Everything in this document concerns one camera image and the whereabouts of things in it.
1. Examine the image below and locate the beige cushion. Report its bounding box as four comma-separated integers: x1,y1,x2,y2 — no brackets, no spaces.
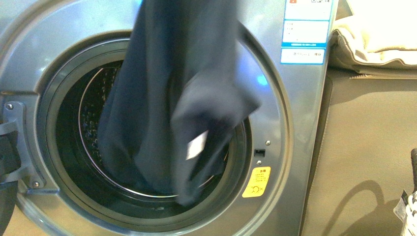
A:
328,0,417,79

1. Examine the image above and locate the grey door hinge bracket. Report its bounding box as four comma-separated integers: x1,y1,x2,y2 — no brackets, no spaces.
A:
0,101,46,188

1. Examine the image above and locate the orange warning sticker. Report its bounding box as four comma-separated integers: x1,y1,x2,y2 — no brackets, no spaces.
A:
242,166,271,198

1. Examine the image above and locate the grey front-load washing machine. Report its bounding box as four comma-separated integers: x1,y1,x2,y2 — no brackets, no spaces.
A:
0,0,337,236

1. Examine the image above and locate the dark navy garment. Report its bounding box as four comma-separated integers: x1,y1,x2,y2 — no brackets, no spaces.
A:
98,0,260,206

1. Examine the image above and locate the blue white energy label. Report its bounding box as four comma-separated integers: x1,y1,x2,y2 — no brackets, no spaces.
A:
280,0,333,65

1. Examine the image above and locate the black white object at edge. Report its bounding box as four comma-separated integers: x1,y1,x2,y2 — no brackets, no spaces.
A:
393,148,417,236

